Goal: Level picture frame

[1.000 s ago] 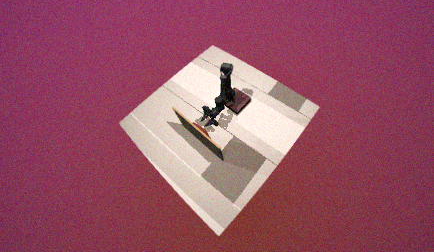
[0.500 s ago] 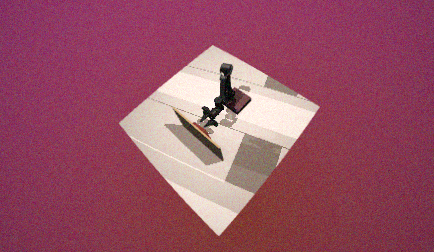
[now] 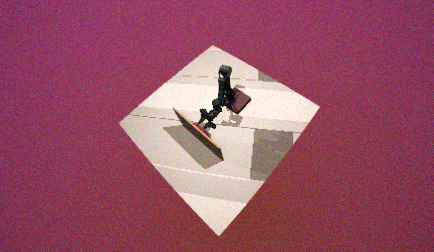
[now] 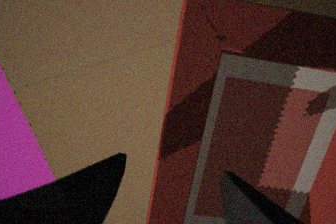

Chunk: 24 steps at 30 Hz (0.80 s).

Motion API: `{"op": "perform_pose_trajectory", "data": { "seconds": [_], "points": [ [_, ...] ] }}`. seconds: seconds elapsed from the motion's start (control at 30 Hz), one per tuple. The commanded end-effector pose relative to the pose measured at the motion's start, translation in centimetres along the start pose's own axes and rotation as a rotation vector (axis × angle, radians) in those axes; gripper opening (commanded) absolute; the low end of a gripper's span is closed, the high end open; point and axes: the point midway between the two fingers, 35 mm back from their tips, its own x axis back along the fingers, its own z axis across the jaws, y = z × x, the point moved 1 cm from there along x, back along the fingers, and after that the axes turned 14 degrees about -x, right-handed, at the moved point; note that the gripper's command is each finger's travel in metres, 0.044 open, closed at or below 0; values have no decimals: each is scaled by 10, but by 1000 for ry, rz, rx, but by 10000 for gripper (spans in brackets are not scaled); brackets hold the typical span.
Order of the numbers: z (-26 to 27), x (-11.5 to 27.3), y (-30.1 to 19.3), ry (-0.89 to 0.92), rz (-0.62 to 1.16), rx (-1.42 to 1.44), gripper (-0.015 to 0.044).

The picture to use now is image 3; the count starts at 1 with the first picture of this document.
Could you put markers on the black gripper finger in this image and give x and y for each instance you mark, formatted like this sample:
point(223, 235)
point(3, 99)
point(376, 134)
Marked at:
point(203, 117)
point(207, 125)

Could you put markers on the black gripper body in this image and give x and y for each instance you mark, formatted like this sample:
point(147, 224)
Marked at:
point(210, 116)

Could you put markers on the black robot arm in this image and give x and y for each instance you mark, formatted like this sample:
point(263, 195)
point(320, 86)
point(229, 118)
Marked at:
point(224, 88)

